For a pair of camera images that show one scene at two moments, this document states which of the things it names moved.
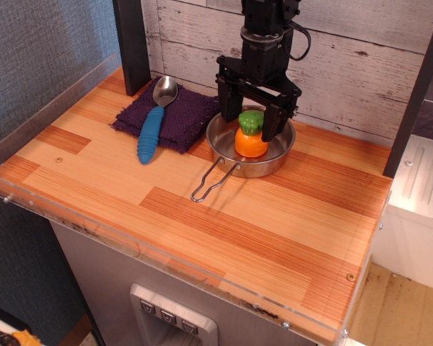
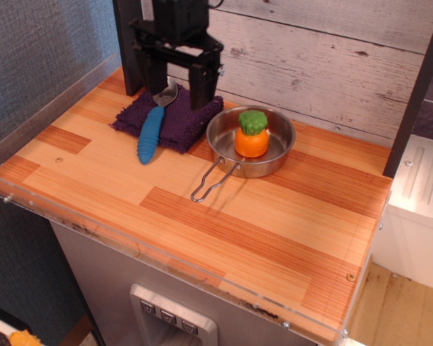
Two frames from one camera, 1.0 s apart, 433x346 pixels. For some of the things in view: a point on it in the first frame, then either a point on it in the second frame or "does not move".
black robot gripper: [262, 71] to [178, 33]
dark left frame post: [133, 44] does not move
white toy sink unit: [412, 236] does not move
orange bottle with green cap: [248, 140] does not move
